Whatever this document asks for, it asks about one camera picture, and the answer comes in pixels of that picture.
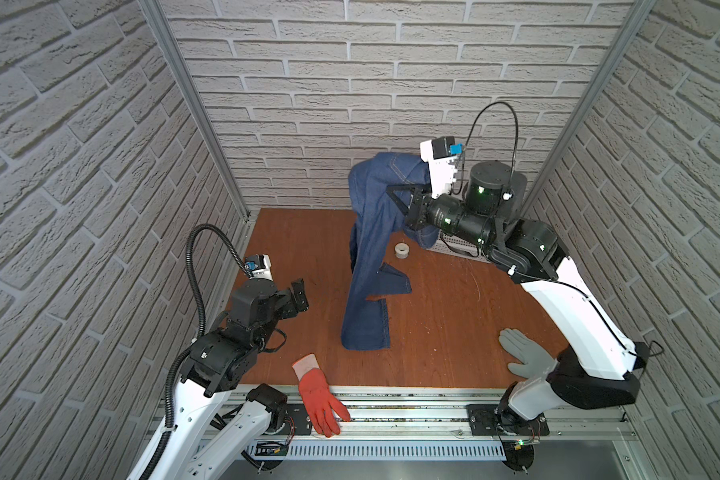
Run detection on blue denim trousers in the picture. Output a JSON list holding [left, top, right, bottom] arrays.
[[341, 152, 438, 351]]

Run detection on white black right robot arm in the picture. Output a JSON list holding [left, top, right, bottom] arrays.
[[386, 161, 650, 424]]

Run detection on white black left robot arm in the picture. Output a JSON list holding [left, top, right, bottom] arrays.
[[129, 278, 309, 479]]

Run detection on white plastic perforated basket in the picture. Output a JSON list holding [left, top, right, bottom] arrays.
[[430, 234, 490, 263]]

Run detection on white tape roll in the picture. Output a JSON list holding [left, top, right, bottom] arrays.
[[394, 242, 410, 259]]

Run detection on red work glove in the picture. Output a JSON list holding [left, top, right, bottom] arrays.
[[292, 354, 351, 438]]

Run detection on grey work glove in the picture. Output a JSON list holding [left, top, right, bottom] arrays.
[[499, 329, 557, 379]]

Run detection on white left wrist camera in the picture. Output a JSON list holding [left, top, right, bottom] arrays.
[[244, 254, 273, 281]]

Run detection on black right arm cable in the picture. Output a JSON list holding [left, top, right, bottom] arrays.
[[452, 100, 520, 196]]

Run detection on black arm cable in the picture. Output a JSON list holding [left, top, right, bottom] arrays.
[[452, 100, 520, 196], [137, 223, 250, 480]]

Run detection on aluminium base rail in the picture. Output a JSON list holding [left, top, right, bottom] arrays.
[[146, 385, 637, 463]]

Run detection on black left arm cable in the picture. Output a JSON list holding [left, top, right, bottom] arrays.
[[137, 223, 250, 480]]

